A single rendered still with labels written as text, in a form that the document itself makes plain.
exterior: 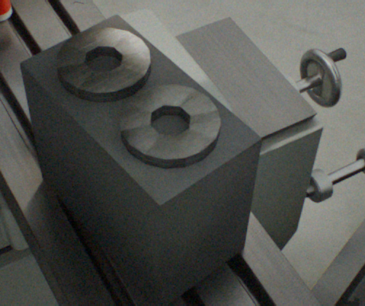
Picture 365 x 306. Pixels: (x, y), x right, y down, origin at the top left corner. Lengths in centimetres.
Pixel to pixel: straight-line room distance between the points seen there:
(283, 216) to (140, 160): 78
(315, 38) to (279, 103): 129
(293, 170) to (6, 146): 56
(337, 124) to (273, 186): 98
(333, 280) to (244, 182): 78
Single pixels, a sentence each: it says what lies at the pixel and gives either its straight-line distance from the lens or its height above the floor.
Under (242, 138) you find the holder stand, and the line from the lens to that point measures 67.
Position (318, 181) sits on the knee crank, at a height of 56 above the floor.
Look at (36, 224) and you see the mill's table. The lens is 84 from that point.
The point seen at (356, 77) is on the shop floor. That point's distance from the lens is 241.
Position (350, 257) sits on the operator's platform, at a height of 40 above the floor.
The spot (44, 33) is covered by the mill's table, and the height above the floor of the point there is 95.
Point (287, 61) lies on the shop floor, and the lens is 242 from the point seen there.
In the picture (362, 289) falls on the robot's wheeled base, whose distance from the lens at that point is 125.
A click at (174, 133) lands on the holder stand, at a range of 67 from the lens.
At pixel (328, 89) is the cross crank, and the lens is 142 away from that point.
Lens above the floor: 164
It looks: 51 degrees down
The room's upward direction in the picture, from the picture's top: 2 degrees clockwise
